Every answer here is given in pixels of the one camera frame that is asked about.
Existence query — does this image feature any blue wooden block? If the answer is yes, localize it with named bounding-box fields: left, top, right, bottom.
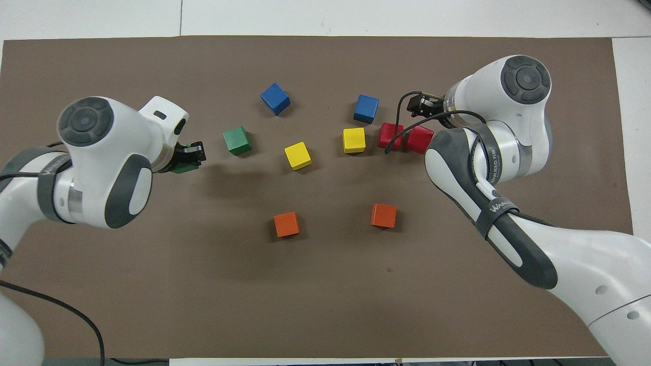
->
left=260, top=83, right=291, bottom=116
left=353, top=94, right=380, bottom=125

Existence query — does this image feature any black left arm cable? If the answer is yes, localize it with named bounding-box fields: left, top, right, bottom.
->
left=0, top=280, right=105, bottom=366

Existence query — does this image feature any brown table mat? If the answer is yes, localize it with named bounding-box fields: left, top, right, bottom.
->
left=0, top=36, right=647, bottom=359

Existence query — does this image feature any red wooden block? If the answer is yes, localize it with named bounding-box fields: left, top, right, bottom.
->
left=378, top=123, right=405, bottom=151
left=405, top=125, right=435, bottom=154

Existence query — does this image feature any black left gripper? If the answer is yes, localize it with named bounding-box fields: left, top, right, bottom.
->
left=163, top=141, right=207, bottom=172

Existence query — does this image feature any yellow wooden block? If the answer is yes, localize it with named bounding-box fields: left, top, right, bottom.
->
left=342, top=128, right=366, bottom=154
left=284, top=142, right=312, bottom=171

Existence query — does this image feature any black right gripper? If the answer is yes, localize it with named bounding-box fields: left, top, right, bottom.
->
left=407, top=93, right=447, bottom=121

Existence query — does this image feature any orange wooden block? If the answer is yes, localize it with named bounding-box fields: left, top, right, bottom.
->
left=274, top=212, right=300, bottom=238
left=371, top=204, right=397, bottom=228

